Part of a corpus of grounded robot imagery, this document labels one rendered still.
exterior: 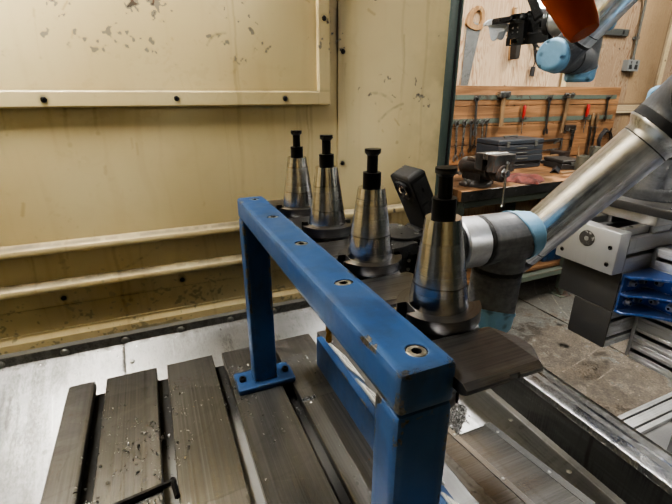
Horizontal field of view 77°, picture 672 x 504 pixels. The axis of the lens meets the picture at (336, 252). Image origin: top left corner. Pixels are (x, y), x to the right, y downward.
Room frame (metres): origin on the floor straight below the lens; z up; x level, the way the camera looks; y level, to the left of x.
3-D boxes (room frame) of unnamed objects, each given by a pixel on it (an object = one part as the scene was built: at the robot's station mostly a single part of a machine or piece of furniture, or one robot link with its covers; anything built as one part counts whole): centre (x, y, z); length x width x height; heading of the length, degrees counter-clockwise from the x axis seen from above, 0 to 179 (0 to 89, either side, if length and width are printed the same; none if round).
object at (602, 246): (0.93, -0.71, 1.07); 0.40 x 0.13 x 0.09; 114
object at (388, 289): (0.34, -0.06, 1.21); 0.07 x 0.05 x 0.01; 113
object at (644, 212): (0.93, -0.73, 1.13); 0.36 x 0.22 x 0.06; 114
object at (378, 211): (0.39, -0.03, 1.26); 0.04 x 0.04 x 0.07
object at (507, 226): (0.60, -0.25, 1.17); 0.11 x 0.08 x 0.09; 113
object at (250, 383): (0.62, 0.13, 1.05); 0.10 x 0.05 x 0.30; 113
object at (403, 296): (0.29, -0.08, 1.21); 0.06 x 0.06 x 0.03
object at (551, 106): (3.04, -1.53, 0.71); 2.21 x 0.95 x 1.43; 114
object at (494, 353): (0.24, -0.10, 1.21); 0.07 x 0.05 x 0.01; 113
